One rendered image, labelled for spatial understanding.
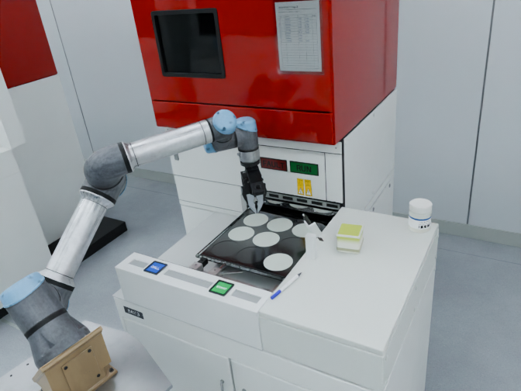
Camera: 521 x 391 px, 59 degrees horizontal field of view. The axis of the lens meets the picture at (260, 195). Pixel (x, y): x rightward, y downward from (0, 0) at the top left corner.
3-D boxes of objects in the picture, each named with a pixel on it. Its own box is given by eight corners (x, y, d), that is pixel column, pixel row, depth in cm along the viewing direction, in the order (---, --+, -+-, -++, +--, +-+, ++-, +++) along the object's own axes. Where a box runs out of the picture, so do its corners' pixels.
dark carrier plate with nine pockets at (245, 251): (250, 210, 191) (250, 209, 191) (328, 226, 174) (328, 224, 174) (201, 255, 166) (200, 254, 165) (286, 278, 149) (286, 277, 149)
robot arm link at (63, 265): (5, 316, 128) (94, 146, 144) (22, 316, 142) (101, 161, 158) (47, 331, 129) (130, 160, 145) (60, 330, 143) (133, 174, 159)
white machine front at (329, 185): (183, 202, 220) (167, 122, 202) (345, 235, 181) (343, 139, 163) (178, 205, 218) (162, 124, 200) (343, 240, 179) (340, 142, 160)
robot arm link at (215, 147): (201, 124, 153) (233, 118, 155) (199, 137, 163) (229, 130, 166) (208, 147, 151) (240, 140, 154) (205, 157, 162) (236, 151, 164)
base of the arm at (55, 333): (46, 362, 112) (23, 329, 113) (33, 376, 123) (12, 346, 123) (98, 326, 123) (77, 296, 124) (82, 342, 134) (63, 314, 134)
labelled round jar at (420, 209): (411, 220, 159) (412, 196, 154) (432, 224, 155) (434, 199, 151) (405, 231, 153) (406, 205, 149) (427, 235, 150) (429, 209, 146)
